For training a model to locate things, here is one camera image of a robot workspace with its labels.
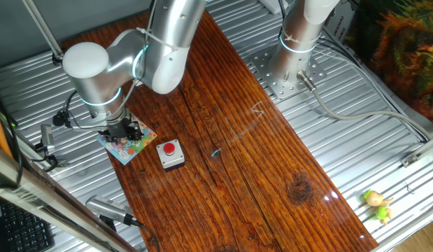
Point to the toy doll with green hat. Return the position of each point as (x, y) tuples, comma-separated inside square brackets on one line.
[(377, 204)]

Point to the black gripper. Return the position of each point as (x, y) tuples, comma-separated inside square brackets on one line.
[(120, 129)]

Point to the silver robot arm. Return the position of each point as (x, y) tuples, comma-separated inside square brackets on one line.
[(97, 77)]

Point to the aluminium frame beam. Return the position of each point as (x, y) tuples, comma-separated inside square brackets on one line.
[(44, 206)]

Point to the printed sign board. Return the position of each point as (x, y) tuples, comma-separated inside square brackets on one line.
[(338, 22)]

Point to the slanted aluminium pole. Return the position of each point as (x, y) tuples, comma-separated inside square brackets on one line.
[(43, 28)]

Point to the orange green furry plush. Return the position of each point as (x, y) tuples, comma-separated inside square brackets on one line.
[(405, 52)]

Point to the metal corner bracket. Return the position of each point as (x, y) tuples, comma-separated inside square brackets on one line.
[(417, 155)]

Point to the silver ridged camera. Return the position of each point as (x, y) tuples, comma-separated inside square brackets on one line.
[(107, 208)]

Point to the white box with red button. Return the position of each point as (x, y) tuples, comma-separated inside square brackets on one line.
[(176, 159)]

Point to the gold foil snack packet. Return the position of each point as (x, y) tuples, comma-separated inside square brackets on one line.
[(138, 83)]

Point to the small silver camera on clamp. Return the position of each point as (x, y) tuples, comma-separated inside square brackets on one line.
[(47, 138)]

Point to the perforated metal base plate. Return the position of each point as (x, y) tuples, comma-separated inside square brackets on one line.
[(289, 89)]

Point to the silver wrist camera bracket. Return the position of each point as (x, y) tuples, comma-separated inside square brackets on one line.
[(86, 124)]

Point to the colourful butterfly puzzle board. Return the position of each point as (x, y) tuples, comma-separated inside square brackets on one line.
[(139, 141)]

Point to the black computer keyboard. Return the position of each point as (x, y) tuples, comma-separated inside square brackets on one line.
[(23, 229)]

